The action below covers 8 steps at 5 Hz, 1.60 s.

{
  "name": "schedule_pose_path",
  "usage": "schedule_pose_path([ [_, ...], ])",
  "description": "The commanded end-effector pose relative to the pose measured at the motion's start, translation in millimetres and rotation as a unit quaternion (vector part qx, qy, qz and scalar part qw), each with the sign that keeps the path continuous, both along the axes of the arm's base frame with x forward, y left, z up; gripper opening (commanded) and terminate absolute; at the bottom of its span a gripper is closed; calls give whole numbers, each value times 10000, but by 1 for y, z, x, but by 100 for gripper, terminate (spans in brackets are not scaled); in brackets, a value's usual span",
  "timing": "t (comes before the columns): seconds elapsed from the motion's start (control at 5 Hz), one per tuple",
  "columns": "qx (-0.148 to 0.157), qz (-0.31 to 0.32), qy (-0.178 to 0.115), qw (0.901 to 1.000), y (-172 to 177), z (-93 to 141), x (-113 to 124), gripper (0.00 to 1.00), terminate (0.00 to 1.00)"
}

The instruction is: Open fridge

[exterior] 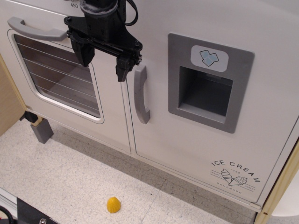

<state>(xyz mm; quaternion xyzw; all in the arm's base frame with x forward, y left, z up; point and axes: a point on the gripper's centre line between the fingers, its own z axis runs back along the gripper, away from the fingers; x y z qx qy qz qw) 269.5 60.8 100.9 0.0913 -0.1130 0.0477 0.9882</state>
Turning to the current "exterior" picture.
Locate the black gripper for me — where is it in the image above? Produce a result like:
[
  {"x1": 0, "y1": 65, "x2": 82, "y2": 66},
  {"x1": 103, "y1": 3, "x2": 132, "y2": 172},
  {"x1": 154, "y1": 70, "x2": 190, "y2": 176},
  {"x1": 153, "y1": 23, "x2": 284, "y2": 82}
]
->
[{"x1": 64, "y1": 0, "x2": 142, "y2": 82}]

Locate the grey fridge door handle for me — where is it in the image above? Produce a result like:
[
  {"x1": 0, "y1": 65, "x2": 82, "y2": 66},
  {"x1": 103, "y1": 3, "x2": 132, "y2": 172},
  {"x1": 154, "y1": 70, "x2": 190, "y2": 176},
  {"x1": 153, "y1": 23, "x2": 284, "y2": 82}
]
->
[{"x1": 134, "y1": 65, "x2": 150, "y2": 124}]

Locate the white toy fridge door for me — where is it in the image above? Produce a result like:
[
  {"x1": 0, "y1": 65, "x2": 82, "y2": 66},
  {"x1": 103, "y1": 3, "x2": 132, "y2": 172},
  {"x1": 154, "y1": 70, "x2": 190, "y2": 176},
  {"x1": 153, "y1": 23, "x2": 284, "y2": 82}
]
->
[{"x1": 129, "y1": 0, "x2": 299, "y2": 210}]

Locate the white toy oven door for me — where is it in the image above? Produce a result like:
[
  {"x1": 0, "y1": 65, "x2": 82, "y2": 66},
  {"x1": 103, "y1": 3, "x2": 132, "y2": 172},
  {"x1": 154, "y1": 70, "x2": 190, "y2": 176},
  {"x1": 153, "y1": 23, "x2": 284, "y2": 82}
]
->
[{"x1": 0, "y1": 0, "x2": 131, "y2": 153}]

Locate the grey kitchen leg foot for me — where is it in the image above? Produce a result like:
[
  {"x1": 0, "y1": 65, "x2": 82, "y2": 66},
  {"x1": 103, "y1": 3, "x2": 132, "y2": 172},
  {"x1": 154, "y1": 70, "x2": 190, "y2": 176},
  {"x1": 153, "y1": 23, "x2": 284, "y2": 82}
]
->
[{"x1": 30, "y1": 119, "x2": 54, "y2": 144}]

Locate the light wooden side panel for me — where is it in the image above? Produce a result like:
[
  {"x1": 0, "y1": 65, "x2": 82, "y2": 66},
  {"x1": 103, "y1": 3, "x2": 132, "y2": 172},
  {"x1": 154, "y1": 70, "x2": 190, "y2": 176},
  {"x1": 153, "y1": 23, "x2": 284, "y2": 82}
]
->
[{"x1": 0, "y1": 56, "x2": 26, "y2": 135}]

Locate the grey ice dispenser panel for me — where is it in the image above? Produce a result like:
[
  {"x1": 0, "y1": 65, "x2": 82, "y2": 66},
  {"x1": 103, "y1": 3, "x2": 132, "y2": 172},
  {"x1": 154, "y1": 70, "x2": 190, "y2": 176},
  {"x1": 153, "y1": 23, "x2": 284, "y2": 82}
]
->
[{"x1": 168, "y1": 33, "x2": 255, "y2": 133}]

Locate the yellow toy lemon half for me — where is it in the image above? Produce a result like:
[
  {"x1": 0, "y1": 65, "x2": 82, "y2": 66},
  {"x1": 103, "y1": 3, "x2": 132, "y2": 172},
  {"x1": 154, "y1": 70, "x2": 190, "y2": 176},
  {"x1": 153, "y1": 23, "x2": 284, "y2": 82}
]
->
[{"x1": 107, "y1": 197, "x2": 121, "y2": 213}]

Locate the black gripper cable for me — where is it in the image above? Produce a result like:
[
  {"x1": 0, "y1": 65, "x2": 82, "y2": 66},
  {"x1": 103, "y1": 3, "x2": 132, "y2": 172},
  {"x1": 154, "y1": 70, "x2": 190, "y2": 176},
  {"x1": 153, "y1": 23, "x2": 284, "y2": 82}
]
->
[{"x1": 118, "y1": 0, "x2": 139, "y2": 27}]

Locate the grey oven door handle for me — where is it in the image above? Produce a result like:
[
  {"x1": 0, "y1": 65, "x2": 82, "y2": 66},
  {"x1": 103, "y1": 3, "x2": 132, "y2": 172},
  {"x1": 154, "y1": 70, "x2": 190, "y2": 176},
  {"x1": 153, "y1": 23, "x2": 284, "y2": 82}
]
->
[{"x1": 7, "y1": 17, "x2": 67, "y2": 42}]

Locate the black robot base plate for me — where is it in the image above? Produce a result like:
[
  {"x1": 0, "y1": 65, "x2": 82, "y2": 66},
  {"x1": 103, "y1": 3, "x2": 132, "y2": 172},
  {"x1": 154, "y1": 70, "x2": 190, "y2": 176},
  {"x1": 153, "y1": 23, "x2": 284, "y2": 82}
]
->
[{"x1": 0, "y1": 197, "x2": 58, "y2": 224}]

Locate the beige wooden side frame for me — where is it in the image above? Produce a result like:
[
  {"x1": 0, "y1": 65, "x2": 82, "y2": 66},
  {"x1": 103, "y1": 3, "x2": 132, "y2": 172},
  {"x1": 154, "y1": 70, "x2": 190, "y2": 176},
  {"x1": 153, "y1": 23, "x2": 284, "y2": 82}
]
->
[{"x1": 254, "y1": 140, "x2": 299, "y2": 224}]

